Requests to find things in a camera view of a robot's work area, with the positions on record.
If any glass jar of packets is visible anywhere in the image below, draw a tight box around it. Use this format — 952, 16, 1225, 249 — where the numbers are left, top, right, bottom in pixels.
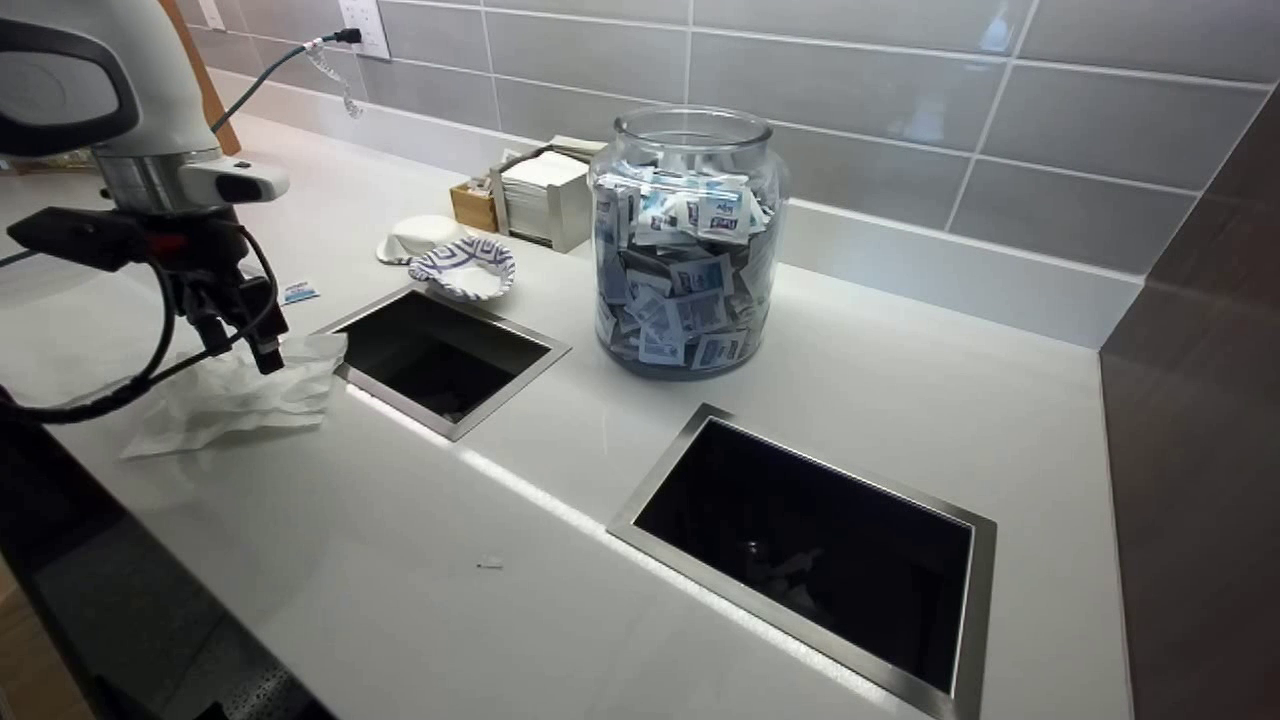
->
590, 109, 783, 379

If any white upturned paper bowl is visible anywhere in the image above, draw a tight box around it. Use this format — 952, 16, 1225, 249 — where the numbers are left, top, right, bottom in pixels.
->
375, 217, 461, 264

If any black power cable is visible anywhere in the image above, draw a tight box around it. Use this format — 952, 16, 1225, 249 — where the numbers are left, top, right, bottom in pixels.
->
0, 24, 369, 428

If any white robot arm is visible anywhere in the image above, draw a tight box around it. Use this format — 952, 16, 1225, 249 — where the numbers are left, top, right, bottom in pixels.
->
0, 0, 287, 372

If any wooden tray of packets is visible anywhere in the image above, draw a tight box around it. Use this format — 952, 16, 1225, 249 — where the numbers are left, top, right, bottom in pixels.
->
449, 179, 499, 234

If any blue white sugar packet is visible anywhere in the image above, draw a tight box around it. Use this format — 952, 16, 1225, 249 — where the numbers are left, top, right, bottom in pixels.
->
285, 281, 319, 305

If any white paper towel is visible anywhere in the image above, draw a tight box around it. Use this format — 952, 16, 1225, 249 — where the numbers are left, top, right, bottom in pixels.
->
124, 332, 350, 462

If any white wall outlet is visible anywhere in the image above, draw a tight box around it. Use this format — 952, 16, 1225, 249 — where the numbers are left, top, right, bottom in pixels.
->
336, 0, 392, 60

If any far square counter slot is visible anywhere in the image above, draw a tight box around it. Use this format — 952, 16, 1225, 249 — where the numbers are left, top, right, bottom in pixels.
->
608, 405, 996, 720

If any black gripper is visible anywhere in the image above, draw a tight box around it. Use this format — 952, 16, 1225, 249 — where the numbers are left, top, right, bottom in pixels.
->
10, 207, 287, 378

